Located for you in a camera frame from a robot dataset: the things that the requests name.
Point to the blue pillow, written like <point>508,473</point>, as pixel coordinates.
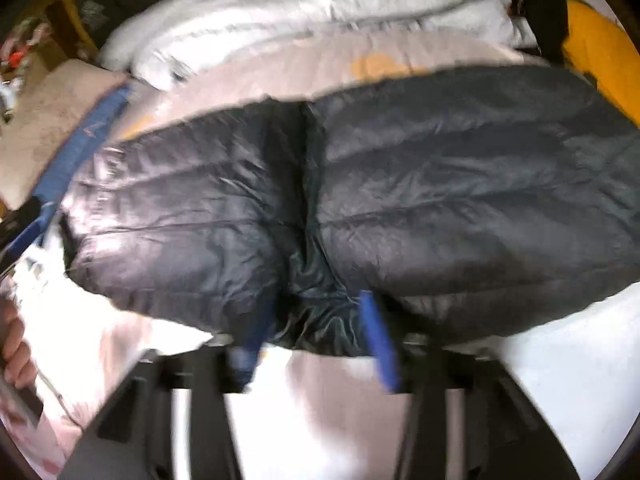
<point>85,138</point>

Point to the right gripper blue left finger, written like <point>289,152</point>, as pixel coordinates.
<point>224,365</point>

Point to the black puffer down jacket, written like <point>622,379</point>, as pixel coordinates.
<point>483,200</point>

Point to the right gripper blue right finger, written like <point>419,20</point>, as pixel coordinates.
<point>414,368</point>

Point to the person's left hand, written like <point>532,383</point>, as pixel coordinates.
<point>20,368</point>

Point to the light grey rumpled duvet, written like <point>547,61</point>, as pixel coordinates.
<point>175,39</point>

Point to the beige pink pillow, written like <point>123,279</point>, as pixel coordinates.
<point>46,116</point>

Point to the orange body pillow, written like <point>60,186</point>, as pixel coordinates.
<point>599,45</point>

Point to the black garment by headboard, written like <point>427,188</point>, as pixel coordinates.
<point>548,20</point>

